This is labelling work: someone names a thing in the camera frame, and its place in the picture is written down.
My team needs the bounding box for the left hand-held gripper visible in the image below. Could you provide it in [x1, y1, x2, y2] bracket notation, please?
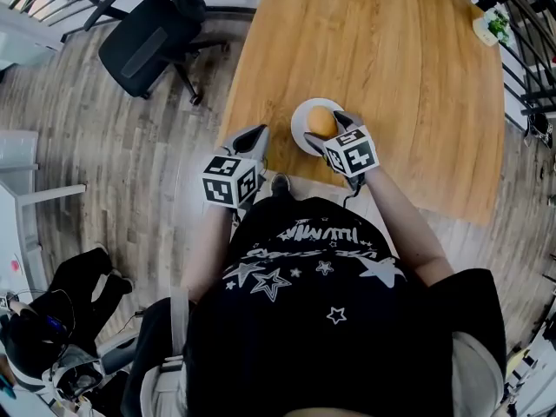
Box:
[202, 123, 271, 210]

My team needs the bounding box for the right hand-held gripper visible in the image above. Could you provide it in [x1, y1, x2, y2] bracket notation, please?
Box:
[303, 110, 381, 189]

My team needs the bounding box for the orange round fruit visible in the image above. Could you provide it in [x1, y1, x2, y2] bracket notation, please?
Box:
[306, 105, 338, 139]

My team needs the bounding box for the white round plate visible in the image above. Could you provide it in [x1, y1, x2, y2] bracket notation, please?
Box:
[290, 97, 346, 158]

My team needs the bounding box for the person's left forearm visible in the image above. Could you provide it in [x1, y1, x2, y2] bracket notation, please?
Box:
[179, 205, 235, 304]

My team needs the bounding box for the person's right forearm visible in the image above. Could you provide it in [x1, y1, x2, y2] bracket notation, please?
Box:
[366, 166, 456, 288]

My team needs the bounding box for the person's dark shoe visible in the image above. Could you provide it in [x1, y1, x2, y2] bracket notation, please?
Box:
[270, 172, 292, 200]

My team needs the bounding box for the black office chair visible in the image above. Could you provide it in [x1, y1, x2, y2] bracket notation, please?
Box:
[83, 0, 230, 107]

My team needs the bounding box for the small potted plant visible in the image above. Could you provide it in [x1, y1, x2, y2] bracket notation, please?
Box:
[472, 6, 513, 48]

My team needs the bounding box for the black star print shirt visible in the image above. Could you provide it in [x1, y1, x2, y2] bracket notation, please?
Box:
[121, 195, 509, 417]

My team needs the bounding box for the black bag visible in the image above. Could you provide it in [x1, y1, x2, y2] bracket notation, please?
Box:
[522, 112, 556, 150]

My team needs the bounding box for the white desk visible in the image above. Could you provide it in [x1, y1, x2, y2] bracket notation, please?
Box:
[0, 129, 89, 295]

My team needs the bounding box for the white cabinet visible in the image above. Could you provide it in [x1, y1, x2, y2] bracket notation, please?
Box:
[0, 5, 63, 71]

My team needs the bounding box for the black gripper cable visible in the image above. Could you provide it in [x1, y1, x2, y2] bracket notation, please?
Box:
[341, 175, 365, 209]

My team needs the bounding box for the grey shoulder strap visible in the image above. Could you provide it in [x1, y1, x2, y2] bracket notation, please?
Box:
[159, 285, 191, 375]

